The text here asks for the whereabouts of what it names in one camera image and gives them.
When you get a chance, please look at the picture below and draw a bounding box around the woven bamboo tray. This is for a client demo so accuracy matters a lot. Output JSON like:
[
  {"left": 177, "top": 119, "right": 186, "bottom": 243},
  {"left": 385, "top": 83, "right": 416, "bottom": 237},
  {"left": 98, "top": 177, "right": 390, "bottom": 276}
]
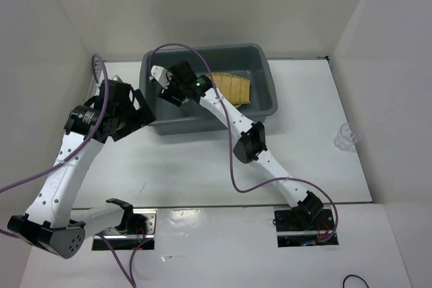
[{"left": 212, "top": 72, "right": 250, "bottom": 108}]

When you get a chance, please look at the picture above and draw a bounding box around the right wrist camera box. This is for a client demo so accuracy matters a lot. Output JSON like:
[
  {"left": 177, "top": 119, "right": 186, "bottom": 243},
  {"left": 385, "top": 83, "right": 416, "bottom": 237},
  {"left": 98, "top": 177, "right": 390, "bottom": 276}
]
[{"left": 148, "top": 65, "right": 172, "bottom": 90}]

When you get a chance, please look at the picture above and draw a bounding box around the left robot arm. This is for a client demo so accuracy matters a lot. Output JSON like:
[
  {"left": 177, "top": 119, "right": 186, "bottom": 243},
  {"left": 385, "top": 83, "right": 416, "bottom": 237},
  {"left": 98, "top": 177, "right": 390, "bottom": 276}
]
[{"left": 7, "top": 80, "right": 155, "bottom": 259}]

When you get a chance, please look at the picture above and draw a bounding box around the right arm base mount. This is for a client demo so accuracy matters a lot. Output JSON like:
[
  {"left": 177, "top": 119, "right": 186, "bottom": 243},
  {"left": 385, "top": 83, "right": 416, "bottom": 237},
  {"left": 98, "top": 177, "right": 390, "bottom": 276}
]
[{"left": 273, "top": 208, "right": 339, "bottom": 248}]

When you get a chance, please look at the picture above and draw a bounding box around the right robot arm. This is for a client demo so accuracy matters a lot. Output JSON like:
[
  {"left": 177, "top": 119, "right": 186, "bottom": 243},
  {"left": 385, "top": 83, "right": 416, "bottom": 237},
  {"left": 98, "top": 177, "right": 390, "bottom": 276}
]
[{"left": 149, "top": 61, "right": 323, "bottom": 229}]

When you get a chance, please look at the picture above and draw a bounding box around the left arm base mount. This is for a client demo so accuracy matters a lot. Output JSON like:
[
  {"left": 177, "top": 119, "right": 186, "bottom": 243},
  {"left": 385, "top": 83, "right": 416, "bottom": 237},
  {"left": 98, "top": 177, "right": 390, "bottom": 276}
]
[{"left": 102, "top": 208, "right": 157, "bottom": 251}]

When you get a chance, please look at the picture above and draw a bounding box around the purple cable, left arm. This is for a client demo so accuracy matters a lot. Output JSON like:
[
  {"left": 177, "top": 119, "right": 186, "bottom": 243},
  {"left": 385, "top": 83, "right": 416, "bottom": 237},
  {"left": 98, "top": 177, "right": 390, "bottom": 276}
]
[{"left": 0, "top": 53, "right": 157, "bottom": 287}]

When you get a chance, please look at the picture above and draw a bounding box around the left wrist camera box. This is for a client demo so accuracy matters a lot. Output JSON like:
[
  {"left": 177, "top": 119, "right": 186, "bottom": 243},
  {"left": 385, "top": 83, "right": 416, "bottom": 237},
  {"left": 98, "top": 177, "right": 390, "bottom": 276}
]
[{"left": 110, "top": 75, "right": 123, "bottom": 82}]

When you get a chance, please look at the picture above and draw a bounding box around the black cable loop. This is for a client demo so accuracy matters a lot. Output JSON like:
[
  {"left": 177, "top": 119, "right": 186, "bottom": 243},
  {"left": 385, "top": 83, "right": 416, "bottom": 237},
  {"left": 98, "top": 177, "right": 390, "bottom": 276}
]
[{"left": 343, "top": 275, "right": 369, "bottom": 288}]

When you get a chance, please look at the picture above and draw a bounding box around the grey plastic bin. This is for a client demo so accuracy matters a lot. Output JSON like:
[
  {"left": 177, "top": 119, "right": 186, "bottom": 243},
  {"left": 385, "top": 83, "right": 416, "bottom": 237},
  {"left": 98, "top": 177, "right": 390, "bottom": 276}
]
[{"left": 139, "top": 43, "right": 278, "bottom": 136}]

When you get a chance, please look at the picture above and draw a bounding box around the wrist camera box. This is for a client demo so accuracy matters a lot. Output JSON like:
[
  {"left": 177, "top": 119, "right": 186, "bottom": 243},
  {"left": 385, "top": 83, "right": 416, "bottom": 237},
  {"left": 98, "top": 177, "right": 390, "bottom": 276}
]
[
  {"left": 148, "top": 65, "right": 172, "bottom": 90},
  {"left": 110, "top": 75, "right": 123, "bottom": 82}
]

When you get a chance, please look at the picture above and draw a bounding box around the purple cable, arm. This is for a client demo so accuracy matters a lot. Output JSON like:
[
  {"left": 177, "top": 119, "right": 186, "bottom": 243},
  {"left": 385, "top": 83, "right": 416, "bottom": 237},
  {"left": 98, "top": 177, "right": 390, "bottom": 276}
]
[
  {"left": 0, "top": 53, "right": 157, "bottom": 287},
  {"left": 147, "top": 42, "right": 340, "bottom": 243}
]

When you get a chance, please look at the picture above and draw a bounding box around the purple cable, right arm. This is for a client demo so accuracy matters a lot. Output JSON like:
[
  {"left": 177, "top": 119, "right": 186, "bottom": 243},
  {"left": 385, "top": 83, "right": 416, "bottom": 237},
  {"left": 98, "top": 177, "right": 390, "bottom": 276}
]
[{"left": 147, "top": 42, "right": 340, "bottom": 243}]

